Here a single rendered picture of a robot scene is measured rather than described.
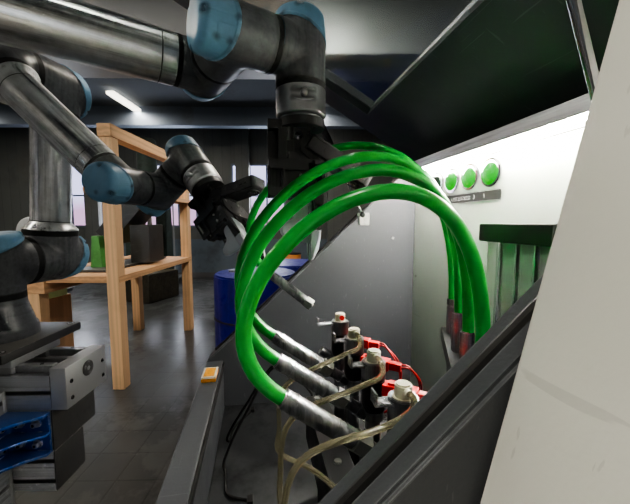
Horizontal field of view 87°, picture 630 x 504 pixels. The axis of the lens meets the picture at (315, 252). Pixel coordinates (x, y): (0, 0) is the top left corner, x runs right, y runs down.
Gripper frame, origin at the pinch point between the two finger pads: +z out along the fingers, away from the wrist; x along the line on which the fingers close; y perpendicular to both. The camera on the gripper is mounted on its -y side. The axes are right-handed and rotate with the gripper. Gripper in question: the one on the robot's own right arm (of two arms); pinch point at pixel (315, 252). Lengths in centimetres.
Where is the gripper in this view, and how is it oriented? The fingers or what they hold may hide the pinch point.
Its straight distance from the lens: 52.6
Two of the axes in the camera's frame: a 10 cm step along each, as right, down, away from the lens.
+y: -9.9, 0.2, -1.7
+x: 1.7, 0.9, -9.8
